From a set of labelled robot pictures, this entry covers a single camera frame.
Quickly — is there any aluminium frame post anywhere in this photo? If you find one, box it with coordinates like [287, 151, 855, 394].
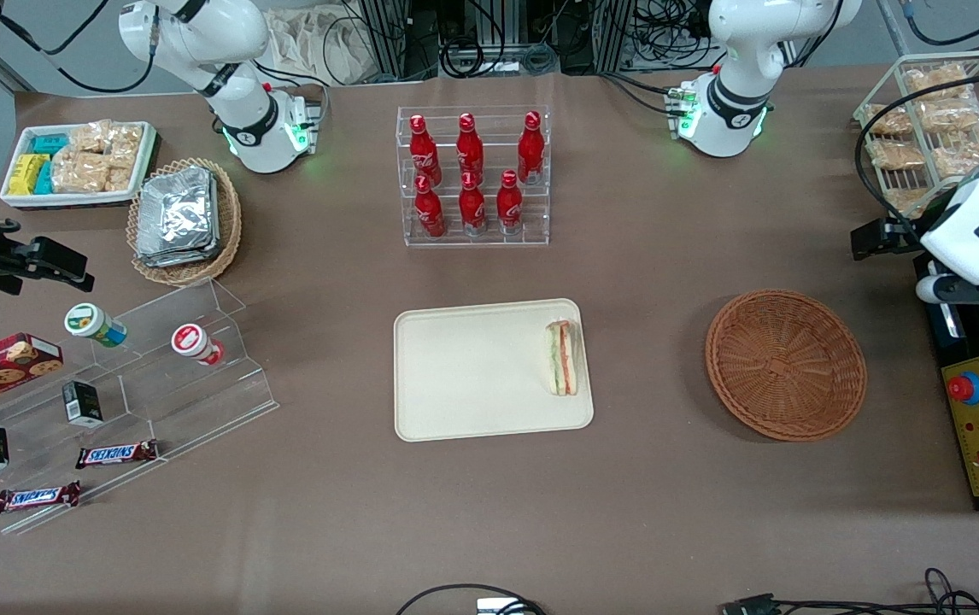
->
[356, 0, 411, 79]
[590, 0, 637, 74]

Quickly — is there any yellow snack pack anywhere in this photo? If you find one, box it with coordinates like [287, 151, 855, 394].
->
[9, 153, 47, 196]

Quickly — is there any white rectangular snack tray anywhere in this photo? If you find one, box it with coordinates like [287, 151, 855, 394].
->
[0, 121, 158, 211]

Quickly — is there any brown round wicker basket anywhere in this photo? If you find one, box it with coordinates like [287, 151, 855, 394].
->
[704, 289, 869, 442]

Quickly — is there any black cable connector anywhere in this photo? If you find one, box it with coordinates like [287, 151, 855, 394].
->
[719, 592, 778, 615]

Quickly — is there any black tangled cable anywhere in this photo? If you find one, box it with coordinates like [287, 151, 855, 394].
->
[776, 567, 979, 615]

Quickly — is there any black cable loop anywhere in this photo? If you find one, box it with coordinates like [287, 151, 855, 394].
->
[395, 583, 547, 615]

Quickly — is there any clear acrylic stepped shelf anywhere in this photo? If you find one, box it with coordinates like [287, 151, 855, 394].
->
[0, 278, 280, 537]

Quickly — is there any beige cloth bag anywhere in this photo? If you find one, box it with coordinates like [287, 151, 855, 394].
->
[265, 6, 372, 87]

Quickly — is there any cream plastic tray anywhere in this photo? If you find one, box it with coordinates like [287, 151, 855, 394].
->
[393, 297, 595, 443]

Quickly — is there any clear acrylic bottle rack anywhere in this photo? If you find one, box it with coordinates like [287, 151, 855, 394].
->
[396, 105, 551, 248]

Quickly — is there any light oval wicker basket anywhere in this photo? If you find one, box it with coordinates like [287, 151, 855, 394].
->
[126, 157, 243, 287]

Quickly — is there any black coiled cable bundle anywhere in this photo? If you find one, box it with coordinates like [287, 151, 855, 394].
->
[437, 32, 560, 79]

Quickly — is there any green lid yogurt cup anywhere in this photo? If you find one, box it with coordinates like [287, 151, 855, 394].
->
[63, 302, 128, 349]

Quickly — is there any clear bag of crackers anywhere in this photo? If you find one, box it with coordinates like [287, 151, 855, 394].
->
[50, 150, 111, 195]
[69, 120, 114, 155]
[108, 123, 145, 192]

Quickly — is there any silver foil pack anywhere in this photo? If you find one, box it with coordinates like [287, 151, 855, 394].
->
[135, 166, 222, 268]

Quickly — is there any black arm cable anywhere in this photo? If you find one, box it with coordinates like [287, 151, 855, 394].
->
[0, 0, 159, 95]
[853, 73, 979, 243]

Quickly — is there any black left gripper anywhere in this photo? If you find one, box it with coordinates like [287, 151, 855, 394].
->
[850, 214, 941, 261]

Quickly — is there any clear bag fried snack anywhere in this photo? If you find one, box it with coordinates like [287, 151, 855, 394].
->
[867, 139, 927, 172]
[917, 97, 979, 132]
[929, 124, 979, 178]
[863, 102, 914, 138]
[904, 63, 970, 97]

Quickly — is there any triangular sandwich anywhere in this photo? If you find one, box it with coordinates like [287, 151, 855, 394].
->
[544, 319, 581, 397]

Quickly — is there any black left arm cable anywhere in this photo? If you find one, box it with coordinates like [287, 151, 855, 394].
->
[853, 73, 979, 243]

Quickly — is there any red lid yogurt cup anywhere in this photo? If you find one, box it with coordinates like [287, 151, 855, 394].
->
[170, 323, 226, 367]

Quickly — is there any snickers chocolate bar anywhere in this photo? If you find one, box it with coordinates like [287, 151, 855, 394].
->
[75, 439, 160, 471]
[0, 481, 82, 516]

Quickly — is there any red cola bottle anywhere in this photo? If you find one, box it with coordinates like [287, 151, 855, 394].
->
[517, 110, 547, 185]
[459, 171, 489, 237]
[496, 169, 525, 237]
[456, 112, 486, 183]
[414, 175, 448, 240]
[408, 114, 443, 185]

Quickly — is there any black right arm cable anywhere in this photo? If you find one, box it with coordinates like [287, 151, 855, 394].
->
[0, 0, 159, 95]

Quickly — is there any white wire rack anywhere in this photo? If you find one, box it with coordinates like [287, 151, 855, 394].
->
[852, 50, 979, 216]

